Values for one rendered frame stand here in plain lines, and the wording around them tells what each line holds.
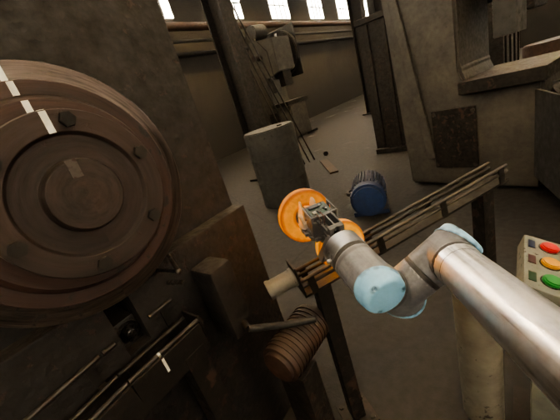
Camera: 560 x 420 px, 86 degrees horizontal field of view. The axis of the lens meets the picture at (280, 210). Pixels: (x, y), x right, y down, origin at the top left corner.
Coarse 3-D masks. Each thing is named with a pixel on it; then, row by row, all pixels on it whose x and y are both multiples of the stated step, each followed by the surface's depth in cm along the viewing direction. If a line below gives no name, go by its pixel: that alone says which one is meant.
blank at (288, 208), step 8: (296, 192) 83; (304, 192) 83; (312, 192) 84; (288, 200) 83; (296, 200) 83; (304, 200) 84; (320, 200) 85; (280, 208) 84; (288, 208) 83; (296, 208) 84; (280, 216) 84; (288, 216) 84; (280, 224) 85; (288, 224) 84; (296, 224) 85; (288, 232) 85; (296, 232) 86; (296, 240) 86; (304, 240) 87
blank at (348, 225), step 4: (340, 220) 90; (344, 220) 90; (348, 220) 91; (344, 224) 89; (348, 224) 90; (352, 224) 90; (356, 224) 91; (344, 228) 90; (348, 228) 90; (352, 228) 91; (356, 228) 91; (360, 228) 91; (356, 232) 91; (360, 232) 92; (360, 236) 92; (316, 244) 91; (320, 244) 89; (316, 248) 91; (320, 248) 89
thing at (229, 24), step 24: (216, 0) 417; (360, 0) 746; (216, 24) 434; (216, 48) 438; (240, 48) 434; (240, 72) 434; (360, 72) 817; (240, 96) 467; (240, 120) 475; (264, 120) 474
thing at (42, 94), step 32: (0, 96) 47; (32, 96) 50; (64, 96) 54; (96, 96) 58; (128, 128) 60; (160, 160) 68; (160, 224) 68; (0, 288) 47; (32, 288) 49; (64, 288) 52; (96, 288) 58
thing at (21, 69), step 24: (24, 72) 51; (48, 72) 53; (72, 72) 56; (120, 96) 63; (144, 120) 67; (168, 168) 71; (168, 240) 71; (120, 288) 63; (0, 312) 48; (24, 312) 51; (48, 312) 53; (72, 312) 56; (96, 312) 59
